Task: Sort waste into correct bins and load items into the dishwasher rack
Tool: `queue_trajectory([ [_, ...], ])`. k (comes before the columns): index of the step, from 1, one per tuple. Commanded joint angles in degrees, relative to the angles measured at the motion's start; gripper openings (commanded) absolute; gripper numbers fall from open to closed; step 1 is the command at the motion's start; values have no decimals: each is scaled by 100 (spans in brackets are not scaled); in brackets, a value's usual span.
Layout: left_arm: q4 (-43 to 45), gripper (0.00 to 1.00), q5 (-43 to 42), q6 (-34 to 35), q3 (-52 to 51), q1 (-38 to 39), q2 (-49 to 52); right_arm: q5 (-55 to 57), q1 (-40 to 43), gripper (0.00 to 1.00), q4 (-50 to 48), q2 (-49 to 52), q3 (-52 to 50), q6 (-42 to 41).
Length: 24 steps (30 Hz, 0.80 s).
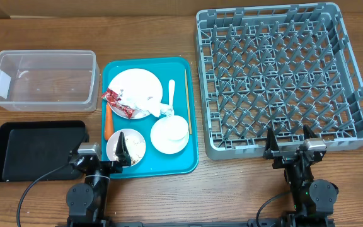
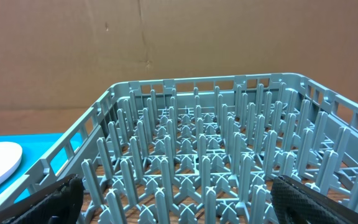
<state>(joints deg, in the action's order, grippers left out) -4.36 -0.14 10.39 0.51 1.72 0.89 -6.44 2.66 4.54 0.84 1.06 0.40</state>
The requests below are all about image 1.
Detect white plastic spoon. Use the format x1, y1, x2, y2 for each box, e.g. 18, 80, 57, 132
166, 79, 175, 116

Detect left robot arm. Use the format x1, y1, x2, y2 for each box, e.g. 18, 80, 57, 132
66, 132, 131, 226

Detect small white food bowl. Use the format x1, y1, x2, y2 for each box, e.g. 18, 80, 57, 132
105, 128, 147, 168

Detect teal plastic serving tray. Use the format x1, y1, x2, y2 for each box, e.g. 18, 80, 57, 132
102, 57, 199, 179

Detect grey plastic dishwasher rack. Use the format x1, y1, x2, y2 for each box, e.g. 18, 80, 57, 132
195, 3, 363, 160

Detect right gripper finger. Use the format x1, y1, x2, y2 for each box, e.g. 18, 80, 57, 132
265, 128, 279, 152
303, 125, 318, 139

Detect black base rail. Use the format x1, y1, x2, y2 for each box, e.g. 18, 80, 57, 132
112, 218, 283, 227

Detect orange carrot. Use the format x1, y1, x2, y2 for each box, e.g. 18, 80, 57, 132
103, 103, 114, 141

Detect black plastic tray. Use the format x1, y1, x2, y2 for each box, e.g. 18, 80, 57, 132
0, 120, 89, 182

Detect red snack wrapper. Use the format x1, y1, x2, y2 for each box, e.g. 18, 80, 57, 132
101, 88, 135, 119

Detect white saucer plate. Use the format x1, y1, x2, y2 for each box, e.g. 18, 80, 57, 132
150, 117, 189, 154

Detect wooden chopstick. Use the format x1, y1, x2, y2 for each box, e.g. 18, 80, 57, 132
184, 69, 192, 135

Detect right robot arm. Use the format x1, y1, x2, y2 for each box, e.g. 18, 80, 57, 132
255, 125, 339, 227

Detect clear plastic waste bin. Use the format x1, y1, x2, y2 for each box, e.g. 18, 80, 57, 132
0, 50, 100, 112

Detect rice food scraps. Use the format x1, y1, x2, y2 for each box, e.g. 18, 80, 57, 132
113, 132, 146, 166

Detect small white cup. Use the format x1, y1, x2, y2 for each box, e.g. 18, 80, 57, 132
164, 115, 188, 141

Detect white tissue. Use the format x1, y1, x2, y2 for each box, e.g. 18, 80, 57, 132
119, 90, 175, 119

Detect large white plate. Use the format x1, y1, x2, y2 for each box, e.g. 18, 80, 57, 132
108, 68, 163, 119

